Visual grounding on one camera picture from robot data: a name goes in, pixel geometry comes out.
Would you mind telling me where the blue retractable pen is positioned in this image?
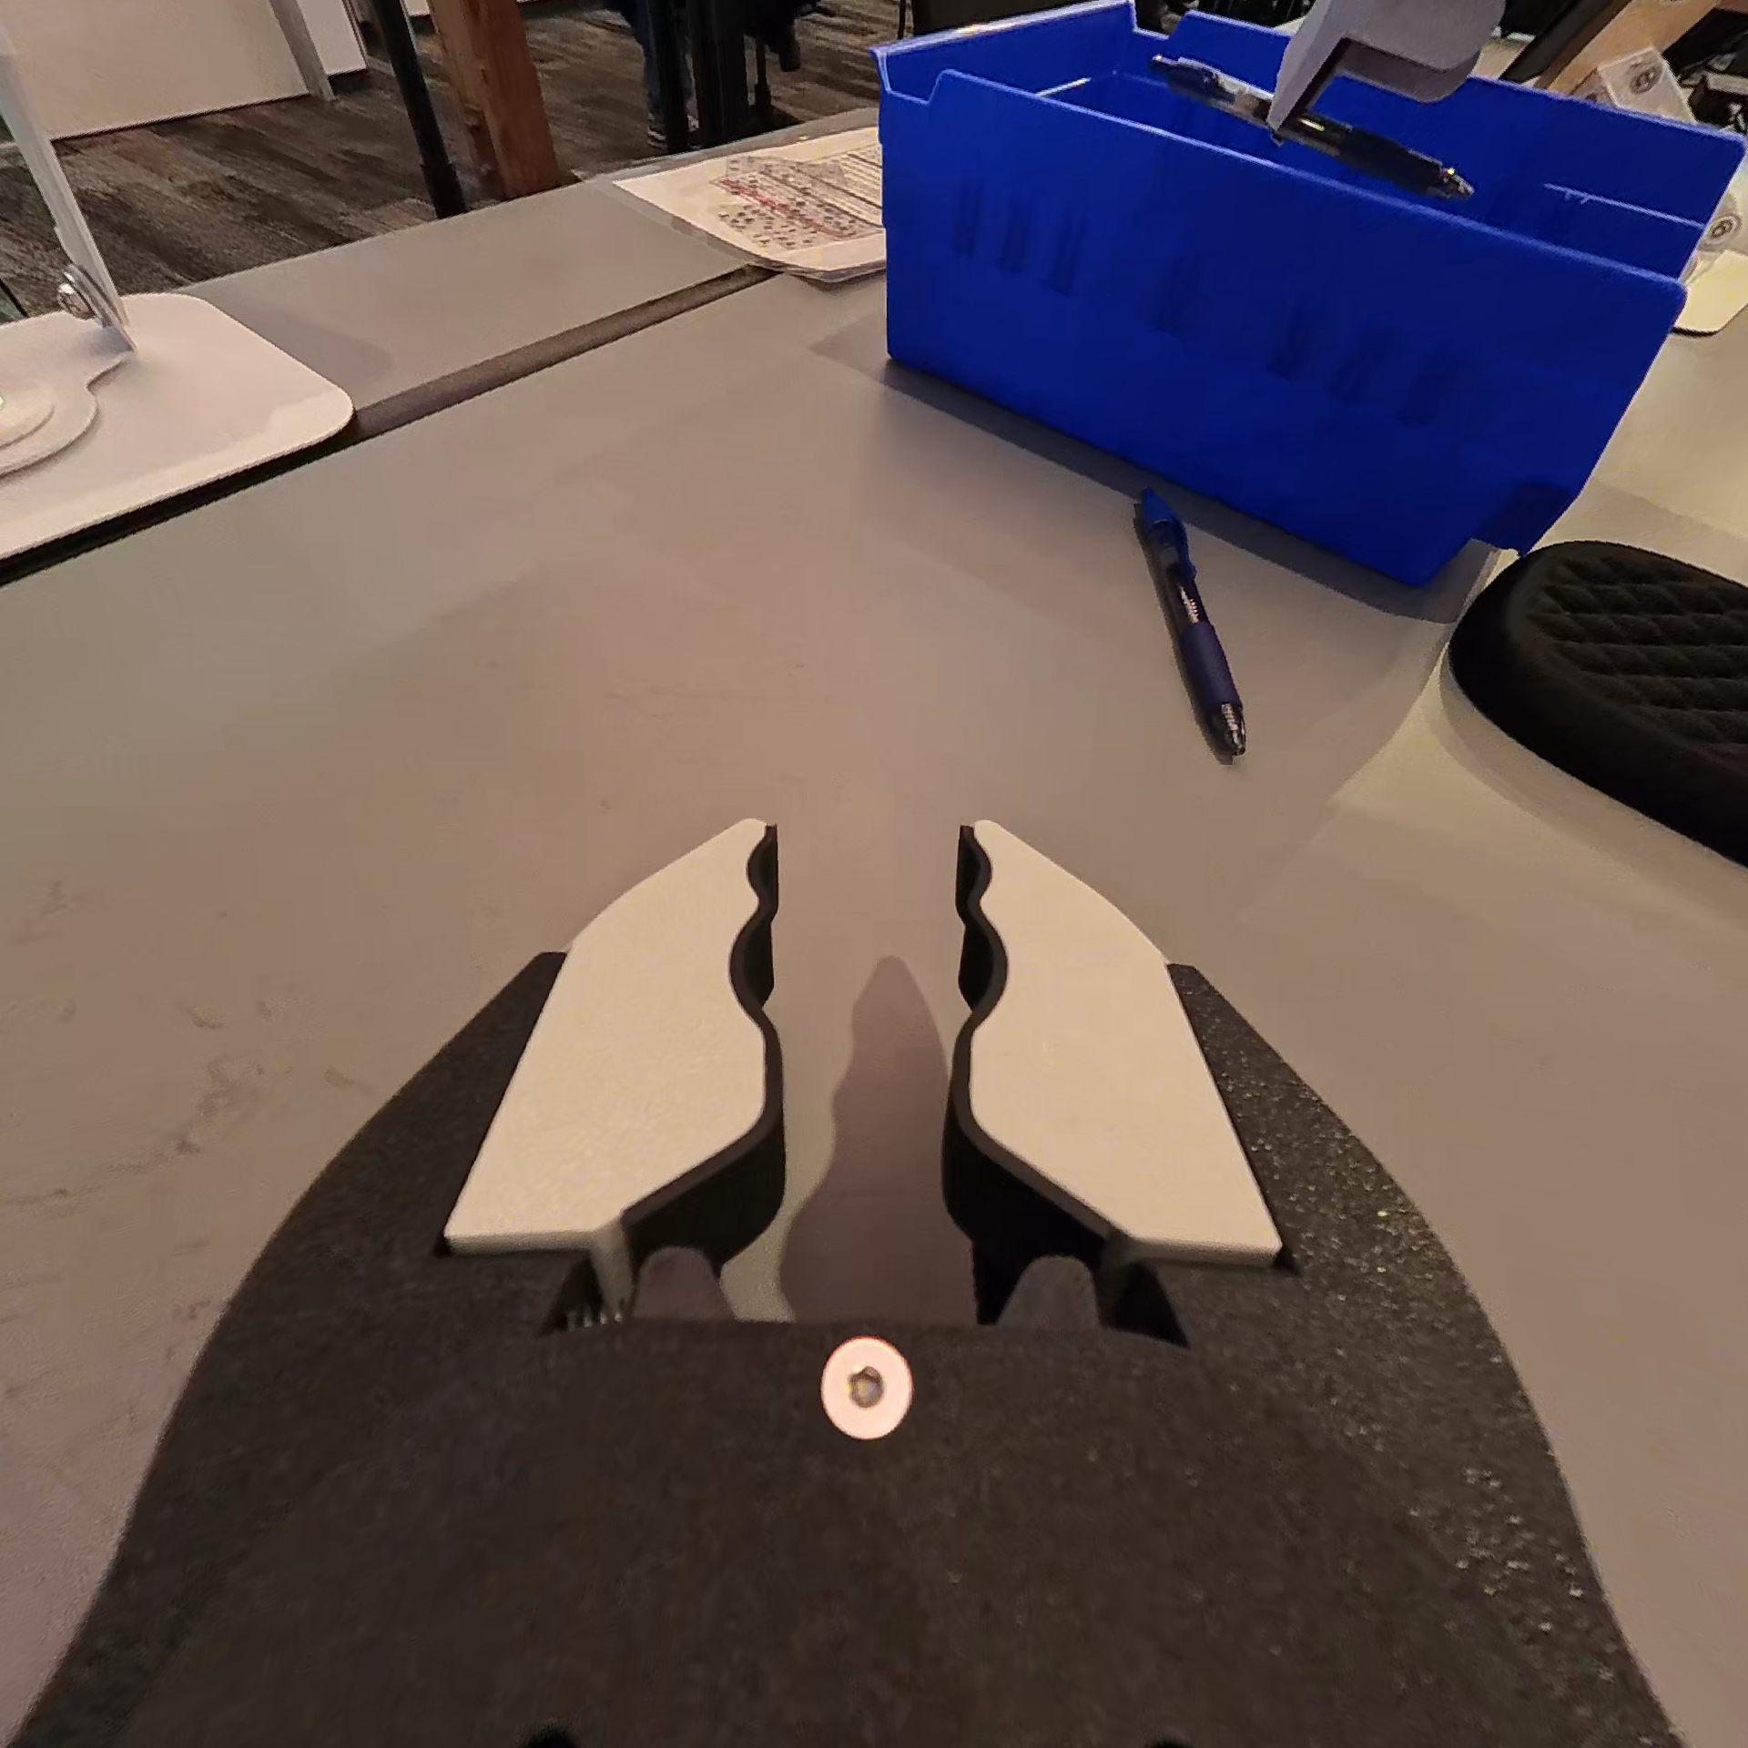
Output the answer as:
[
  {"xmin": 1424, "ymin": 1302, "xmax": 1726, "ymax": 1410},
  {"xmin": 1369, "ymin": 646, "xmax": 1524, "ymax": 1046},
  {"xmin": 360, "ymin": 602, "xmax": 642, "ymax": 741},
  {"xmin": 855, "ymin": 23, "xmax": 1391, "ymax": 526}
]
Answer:
[
  {"xmin": 1149, "ymin": 55, "xmax": 1476, "ymax": 205},
  {"xmin": 1133, "ymin": 489, "xmax": 1247, "ymax": 759}
]

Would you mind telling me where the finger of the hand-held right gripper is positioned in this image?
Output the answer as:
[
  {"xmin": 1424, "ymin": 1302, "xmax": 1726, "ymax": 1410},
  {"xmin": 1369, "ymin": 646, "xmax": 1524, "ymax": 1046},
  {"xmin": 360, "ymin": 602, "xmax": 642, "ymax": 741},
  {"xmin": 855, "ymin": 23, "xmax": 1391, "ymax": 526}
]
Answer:
[
  {"xmin": 1267, "ymin": 0, "xmax": 1381, "ymax": 133},
  {"xmin": 1342, "ymin": 0, "xmax": 1503, "ymax": 108}
]

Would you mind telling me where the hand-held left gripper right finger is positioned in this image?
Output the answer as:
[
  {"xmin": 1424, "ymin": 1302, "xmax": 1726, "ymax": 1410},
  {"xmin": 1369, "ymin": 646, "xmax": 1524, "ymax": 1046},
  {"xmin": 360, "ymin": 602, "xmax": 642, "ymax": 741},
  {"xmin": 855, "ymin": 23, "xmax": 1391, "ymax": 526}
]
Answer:
[{"xmin": 942, "ymin": 822, "xmax": 1284, "ymax": 1327}]

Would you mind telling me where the blue plastic bin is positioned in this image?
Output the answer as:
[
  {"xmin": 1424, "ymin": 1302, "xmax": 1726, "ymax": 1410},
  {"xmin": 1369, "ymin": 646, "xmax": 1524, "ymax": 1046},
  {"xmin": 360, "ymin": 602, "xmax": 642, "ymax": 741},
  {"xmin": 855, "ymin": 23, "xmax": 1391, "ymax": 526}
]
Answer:
[{"xmin": 871, "ymin": 0, "xmax": 1748, "ymax": 593}]

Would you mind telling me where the printed instruction sheet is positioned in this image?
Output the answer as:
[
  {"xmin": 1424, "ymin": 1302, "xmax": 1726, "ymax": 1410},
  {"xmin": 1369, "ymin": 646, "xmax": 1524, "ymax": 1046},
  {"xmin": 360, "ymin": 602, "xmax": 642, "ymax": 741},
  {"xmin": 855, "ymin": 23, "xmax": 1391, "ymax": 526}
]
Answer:
[{"xmin": 607, "ymin": 128, "xmax": 887, "ymax": 288}]

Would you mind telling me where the black table leg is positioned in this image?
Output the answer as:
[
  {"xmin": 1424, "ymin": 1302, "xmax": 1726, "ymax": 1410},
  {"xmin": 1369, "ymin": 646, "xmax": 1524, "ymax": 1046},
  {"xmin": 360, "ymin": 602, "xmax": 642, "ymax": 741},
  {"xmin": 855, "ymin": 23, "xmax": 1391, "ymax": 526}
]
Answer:
[{"xmin": 367, "ymin": 0, "xmax": 473, "ymax": 221}]

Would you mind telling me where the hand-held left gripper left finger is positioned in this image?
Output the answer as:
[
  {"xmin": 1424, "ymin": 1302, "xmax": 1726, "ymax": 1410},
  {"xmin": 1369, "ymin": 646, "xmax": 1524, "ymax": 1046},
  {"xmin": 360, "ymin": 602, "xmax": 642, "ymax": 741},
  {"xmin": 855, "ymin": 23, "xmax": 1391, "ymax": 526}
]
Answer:
[{"xmin": 442, "ymin": 822, "xmax": 788, "ymax": 1324}]

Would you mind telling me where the wooden post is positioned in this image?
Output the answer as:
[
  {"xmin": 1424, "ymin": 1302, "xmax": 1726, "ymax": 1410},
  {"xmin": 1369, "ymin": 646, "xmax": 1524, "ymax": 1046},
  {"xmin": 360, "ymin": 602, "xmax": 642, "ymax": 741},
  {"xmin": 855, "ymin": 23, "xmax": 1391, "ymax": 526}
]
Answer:
[{"xmin": 430, "ymin": 0, "xmax": 565, "ymax": 205}]

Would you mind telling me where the white printed card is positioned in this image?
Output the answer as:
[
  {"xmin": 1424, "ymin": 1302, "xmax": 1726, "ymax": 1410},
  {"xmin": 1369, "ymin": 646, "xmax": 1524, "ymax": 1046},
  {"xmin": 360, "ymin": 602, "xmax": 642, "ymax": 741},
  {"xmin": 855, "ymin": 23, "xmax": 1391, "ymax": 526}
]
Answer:
[{"xmin": 1672, "ymin": 205, "xmax": 1748, "ymax": 339}]

